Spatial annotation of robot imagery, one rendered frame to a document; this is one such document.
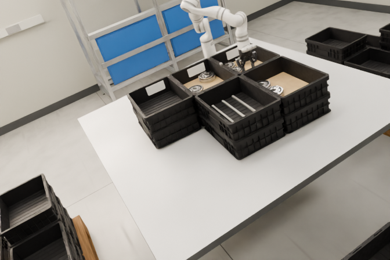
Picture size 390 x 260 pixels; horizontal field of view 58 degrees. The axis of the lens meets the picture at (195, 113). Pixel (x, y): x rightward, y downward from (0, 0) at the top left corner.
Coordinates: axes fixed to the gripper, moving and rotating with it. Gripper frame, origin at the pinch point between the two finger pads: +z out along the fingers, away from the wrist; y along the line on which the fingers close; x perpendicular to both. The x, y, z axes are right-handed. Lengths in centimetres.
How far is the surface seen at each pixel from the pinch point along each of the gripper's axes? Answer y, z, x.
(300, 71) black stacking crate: -19.4, 1.3, 25.1
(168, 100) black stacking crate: 51, 7, -14
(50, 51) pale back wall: 133, 17, -275
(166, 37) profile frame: 3, 29, -204
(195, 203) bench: 65, 20, 64
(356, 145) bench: -13, 20, 75
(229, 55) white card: -1.2, 0.6, -29.9
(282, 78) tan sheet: -13.1, 6.5, 16.0
